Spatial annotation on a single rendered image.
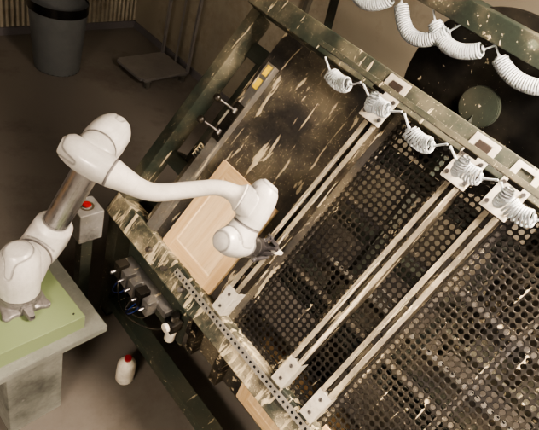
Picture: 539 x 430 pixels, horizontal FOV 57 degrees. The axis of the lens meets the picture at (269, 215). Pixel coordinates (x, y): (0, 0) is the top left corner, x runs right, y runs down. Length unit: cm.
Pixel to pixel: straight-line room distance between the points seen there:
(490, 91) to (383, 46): 195
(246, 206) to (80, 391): 165
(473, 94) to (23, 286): 198
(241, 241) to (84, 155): 57
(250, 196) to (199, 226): 69
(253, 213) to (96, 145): 55
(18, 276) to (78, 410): 106
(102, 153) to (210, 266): 81
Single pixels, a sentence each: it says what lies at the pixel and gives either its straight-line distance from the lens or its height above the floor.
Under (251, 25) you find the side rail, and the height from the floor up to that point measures 178.
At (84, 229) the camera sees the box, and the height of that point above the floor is 84.
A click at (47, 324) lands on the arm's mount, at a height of 83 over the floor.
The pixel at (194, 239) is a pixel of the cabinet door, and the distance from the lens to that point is 231.
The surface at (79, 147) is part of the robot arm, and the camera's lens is 168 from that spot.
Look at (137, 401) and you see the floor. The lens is 294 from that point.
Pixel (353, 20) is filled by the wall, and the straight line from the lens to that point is 432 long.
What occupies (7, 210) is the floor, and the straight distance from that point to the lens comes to 382.
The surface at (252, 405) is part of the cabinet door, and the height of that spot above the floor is 32.
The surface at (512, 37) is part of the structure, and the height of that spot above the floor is 215.
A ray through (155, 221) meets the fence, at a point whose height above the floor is 94.
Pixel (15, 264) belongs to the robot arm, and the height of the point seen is 107.
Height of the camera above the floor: 260
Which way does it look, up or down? 39 degrees down
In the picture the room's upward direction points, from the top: 21 degrees clockwise
